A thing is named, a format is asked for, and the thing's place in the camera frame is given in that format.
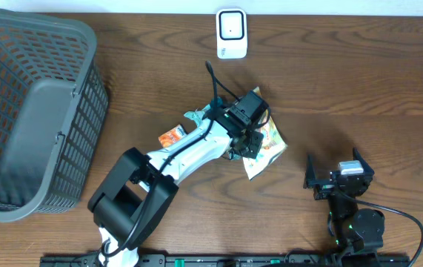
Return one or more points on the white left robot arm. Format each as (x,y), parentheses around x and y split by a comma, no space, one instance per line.
(133,198)

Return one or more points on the grey plastic basket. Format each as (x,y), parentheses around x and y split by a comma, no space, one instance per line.
(52,108)

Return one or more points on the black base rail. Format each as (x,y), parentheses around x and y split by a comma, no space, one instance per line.
(293,259)

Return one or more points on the white barcode scanner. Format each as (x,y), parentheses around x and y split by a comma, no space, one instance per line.
(231,33)

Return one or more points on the yellow snack bag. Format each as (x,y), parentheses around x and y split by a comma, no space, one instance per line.
(272,147)

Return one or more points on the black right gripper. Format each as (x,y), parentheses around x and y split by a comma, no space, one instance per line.
(325,187)

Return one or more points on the blue mouthwash bottle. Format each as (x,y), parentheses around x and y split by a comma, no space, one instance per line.
(217,103)

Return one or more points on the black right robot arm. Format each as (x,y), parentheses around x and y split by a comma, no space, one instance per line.
(357,231)

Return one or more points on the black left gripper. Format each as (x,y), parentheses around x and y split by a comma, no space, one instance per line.
(255,148)

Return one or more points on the orange small box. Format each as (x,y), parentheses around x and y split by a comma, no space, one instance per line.
(172,136)

